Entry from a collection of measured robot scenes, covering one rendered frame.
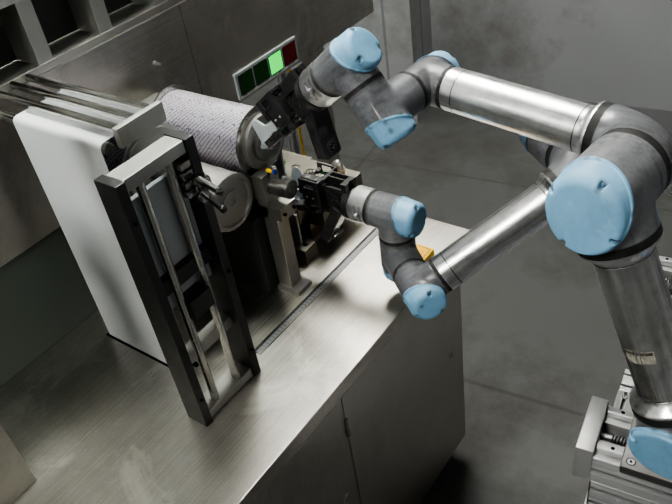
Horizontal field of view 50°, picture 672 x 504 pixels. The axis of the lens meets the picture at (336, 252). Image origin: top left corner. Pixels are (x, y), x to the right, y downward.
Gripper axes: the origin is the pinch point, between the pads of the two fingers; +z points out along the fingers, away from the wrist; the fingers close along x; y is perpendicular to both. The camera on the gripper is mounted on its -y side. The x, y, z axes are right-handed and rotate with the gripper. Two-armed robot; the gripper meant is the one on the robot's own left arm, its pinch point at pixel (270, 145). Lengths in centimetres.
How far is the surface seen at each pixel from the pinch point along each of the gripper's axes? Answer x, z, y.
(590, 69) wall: -245, 77, -62
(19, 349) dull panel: 48, 48, 0
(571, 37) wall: -244, 75, -44
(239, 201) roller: 8.2, 8.8, -4.8
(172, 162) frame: 29.7, -16.4, 6.3
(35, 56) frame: 19.2, 14.6, 40.5
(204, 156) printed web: 4.2, 14.2, 6.9
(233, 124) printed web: 1.9, 2.6, 7.6
